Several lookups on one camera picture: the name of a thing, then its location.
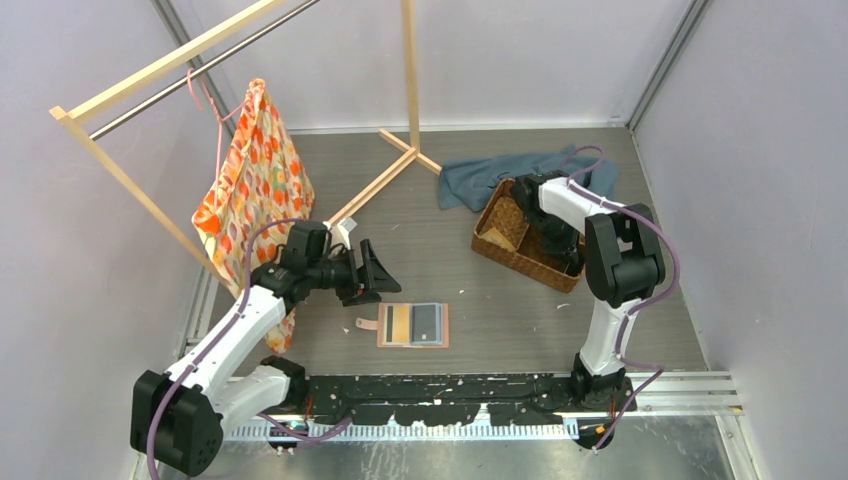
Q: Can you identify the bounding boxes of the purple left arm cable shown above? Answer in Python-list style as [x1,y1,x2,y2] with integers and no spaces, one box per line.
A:
[145,218,356,480]

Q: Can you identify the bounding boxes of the orange floral hanging garment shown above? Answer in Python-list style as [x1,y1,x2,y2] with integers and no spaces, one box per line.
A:
[191,77,317,356]

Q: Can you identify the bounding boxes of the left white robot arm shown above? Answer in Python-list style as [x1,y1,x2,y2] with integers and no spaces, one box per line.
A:
[130,219,402,479]

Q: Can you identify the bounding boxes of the wooden clothes rack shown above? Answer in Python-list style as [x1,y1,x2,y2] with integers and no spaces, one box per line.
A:
[49,0,442,280]

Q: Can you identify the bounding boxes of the orange credit card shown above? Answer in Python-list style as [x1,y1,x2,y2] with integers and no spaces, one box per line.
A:
[481,227,517,252]

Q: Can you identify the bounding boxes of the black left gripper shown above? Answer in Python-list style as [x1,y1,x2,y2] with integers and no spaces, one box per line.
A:
[308,239,400,306]

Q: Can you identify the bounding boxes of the yellow credit card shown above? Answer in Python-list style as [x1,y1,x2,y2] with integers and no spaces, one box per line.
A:
[385,304,411,344]

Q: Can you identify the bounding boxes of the blue-grey crumpled cloth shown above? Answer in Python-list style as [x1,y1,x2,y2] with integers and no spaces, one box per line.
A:
[437,144,620,212]

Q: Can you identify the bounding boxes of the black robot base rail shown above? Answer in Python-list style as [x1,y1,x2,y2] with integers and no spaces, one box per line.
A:
[266,373,634,427]

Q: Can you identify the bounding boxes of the pink clothes hanger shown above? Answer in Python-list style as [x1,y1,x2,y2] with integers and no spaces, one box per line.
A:
[186,67,247,178]

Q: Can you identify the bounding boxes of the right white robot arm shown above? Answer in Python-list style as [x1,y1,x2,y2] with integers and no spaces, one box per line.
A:
[510,172,666,411]

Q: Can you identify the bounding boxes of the woven wicker divided basket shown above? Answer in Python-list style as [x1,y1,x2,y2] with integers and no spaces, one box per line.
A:
[471,178,584,293]

